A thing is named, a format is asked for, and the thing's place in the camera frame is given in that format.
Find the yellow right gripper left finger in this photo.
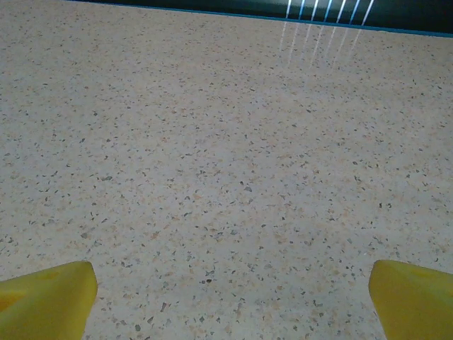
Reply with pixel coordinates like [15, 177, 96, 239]
[0, 261, 98, 340]

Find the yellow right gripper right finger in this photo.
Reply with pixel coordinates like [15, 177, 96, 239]
[369, 259, 453, 340]

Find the blue table border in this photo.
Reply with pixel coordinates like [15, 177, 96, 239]
[69, 0, 453, 39]

